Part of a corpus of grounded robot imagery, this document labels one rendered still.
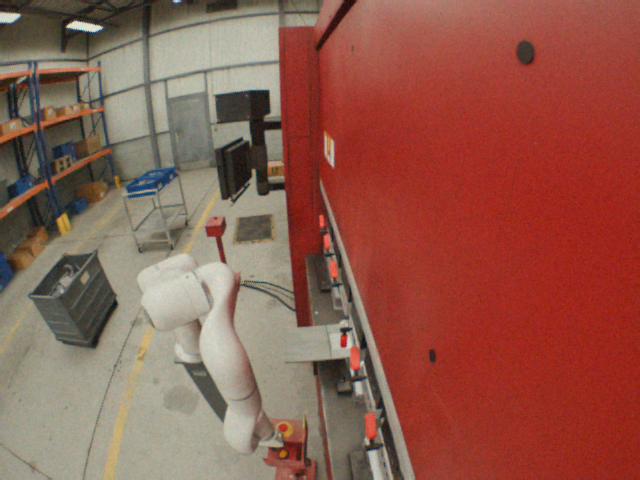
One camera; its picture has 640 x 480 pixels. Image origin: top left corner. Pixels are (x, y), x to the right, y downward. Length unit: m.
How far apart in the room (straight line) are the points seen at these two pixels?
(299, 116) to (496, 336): 1.48
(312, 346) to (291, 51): 1.44
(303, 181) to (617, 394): 1.64
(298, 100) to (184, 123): 6.93
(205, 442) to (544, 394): 2.05
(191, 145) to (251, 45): 3.26
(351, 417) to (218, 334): 0.71
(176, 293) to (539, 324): 0.57
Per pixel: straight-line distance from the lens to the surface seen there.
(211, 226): 2.66
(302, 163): 1.63
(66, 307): 2.87
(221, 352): 0.53
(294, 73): 1.59
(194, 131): 8.30
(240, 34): 8.18
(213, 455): 2.09
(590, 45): 0.19
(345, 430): 1.10
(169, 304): 0.58
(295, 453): 1.20
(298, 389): 2.19
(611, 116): 0.17
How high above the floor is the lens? 1.90
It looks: 30 degrees down
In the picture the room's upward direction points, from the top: 1 degrees counter-clockwise
